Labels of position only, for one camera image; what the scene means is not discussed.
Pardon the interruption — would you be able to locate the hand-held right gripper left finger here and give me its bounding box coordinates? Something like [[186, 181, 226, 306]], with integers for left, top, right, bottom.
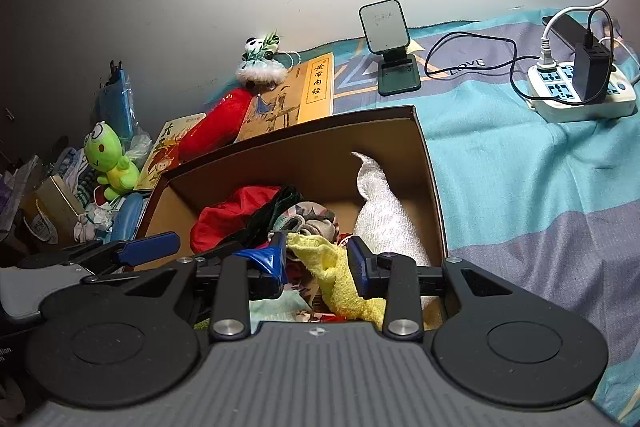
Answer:
[[122, 232, 290, 342]]

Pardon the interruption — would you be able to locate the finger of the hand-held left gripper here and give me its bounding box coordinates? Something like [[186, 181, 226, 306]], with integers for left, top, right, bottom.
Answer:
[[81, 271, 161, 286], [65, 231, 181, 274]]

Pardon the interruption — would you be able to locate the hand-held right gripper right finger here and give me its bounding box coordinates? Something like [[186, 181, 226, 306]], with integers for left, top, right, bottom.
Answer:
[[346, 235, 506, 340]]

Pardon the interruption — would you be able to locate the yellow towel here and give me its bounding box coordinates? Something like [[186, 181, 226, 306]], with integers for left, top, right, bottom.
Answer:
[[286, 232, 388, 325]]

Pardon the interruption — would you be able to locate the white towel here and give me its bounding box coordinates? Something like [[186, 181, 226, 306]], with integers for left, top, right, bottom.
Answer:
[[350, 151, 433, 313]]

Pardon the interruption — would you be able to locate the red cloth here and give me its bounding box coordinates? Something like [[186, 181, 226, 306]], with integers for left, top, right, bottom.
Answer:
[[190, 186, 283, 255]]

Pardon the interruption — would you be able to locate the brown cardboard box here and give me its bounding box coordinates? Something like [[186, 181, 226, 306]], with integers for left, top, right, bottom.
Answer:
[[132, 105, 448, 333]]

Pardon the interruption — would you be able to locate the blue glasses case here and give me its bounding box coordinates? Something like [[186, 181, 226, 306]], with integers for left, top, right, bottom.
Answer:
[[111, 193, 147, 243]]

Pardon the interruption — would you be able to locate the colourful printed cloth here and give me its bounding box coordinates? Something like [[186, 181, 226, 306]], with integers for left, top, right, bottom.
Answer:
[[250, 252, 351, 324]]

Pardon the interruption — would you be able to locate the dark green cloth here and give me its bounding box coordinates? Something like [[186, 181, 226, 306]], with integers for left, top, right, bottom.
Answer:
[[240, 186, 303, 250]]

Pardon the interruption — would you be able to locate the grey patterned sock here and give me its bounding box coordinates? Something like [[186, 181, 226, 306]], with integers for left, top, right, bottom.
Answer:
[[274, 202, 341, 240]]

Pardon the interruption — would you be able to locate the crumpled white tissue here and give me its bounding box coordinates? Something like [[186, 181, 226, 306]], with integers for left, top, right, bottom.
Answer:
[[74, 203, 117, 244]]

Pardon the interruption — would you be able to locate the small brown paper box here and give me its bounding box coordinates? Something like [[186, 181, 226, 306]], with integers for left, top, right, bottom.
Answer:
[[22, 176, 85, 244]]

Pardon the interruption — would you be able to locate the orange cartoon book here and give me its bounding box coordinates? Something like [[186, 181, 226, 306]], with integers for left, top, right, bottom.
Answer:
[[135, 113, 207, 192]]

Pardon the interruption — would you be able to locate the striped cloth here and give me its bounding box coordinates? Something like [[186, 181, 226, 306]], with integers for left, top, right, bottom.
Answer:
[[54, 147, 98, 205]]

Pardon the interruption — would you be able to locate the green frog plush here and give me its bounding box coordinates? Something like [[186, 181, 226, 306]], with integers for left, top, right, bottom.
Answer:
[[82, 121, 142, 202]]

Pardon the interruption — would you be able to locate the clear plastic bag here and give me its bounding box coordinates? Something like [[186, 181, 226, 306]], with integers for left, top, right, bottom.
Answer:
[[125, 131, 154, 158]]

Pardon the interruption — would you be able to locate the red plush toy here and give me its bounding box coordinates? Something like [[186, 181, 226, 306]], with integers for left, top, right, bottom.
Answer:
[[177, 88, 251, 162]]

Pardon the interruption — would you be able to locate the blue plastic bag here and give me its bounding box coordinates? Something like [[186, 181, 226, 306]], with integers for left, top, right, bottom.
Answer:
[[92, 59, 136, 142]]

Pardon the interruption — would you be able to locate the yellow illustrated book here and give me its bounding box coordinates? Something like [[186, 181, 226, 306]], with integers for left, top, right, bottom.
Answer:
[[235, 52, 335, 142]]

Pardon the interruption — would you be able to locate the teal and grey bed sheet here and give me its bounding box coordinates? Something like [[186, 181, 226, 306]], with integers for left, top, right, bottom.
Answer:
[[210, 7, 640, 427]]

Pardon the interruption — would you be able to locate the panda plush toy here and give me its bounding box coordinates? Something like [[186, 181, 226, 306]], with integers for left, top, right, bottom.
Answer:
[[236, 29, 301, 86]]

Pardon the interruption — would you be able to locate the green phone stand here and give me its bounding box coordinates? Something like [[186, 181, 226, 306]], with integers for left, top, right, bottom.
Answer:
[[358, 0, 422, 96]]

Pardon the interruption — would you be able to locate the white power strip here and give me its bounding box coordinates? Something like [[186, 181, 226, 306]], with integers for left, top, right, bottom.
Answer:
[[527, 61, 637, 124]]

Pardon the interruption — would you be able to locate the black charger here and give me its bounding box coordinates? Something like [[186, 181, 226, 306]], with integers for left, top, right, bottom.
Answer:
[[572, 42, 613, 105]]

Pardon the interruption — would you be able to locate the black charger cable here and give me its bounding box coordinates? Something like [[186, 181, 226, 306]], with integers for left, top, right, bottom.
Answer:
[[425, 7, 617, 108]]

